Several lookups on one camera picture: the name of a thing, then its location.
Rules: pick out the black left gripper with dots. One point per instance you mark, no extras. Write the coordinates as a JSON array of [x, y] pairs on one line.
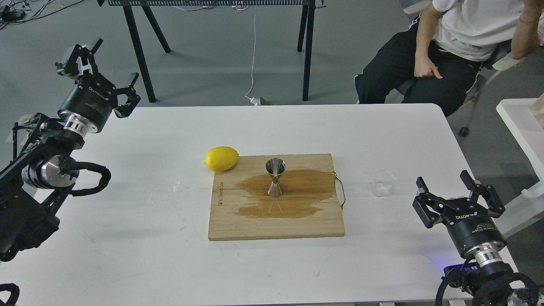
[[90, 98]]

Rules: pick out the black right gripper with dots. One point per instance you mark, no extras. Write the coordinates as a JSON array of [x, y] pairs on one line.
[[470, 226]]

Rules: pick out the clear glass measuring cup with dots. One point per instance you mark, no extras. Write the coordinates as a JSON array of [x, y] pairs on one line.
[[382, 183]]

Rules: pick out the steel double jigger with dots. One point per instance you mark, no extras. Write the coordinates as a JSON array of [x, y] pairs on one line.
[[275, 168]]

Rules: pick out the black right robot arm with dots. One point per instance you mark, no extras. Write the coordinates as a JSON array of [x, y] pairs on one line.
[[491, 285]]

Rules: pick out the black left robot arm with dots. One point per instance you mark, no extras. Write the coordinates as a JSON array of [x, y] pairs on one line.
[[43, 174]]

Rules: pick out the person's right hand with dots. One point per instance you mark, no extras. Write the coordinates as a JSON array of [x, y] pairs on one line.
[[424, 67]]

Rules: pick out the yellow lemon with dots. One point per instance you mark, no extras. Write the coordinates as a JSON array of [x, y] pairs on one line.
[[219, 159]]

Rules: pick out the seated person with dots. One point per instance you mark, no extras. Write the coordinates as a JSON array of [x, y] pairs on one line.
[[458, 36]]

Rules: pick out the wooden cutting board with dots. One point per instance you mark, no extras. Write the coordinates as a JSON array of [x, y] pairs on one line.
[[242, 209]]

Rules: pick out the office chair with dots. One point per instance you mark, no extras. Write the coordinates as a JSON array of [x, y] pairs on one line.
[[500, 61]]

